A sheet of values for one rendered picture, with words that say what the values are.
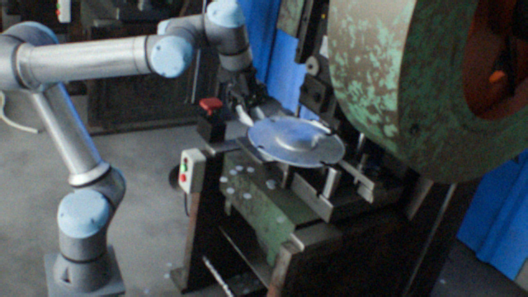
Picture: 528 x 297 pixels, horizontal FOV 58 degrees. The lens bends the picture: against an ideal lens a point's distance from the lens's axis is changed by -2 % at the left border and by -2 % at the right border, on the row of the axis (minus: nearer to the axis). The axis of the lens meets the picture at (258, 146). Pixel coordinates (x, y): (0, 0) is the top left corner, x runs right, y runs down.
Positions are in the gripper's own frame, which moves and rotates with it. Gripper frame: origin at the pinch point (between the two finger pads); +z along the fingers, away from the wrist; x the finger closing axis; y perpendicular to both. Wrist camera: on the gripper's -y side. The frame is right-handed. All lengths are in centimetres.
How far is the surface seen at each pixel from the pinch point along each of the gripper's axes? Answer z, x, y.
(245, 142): 9.0, -1.2, -3.1
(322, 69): -2.7, 25.9, 1.2
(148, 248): 78, -36, -50
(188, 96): 93, 37, -147
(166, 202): 87, -16, -76
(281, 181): 22.8, 3.1, 4.9
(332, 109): 5.1, 21.8, 8.4
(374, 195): 24.4, 18.5, 27.0
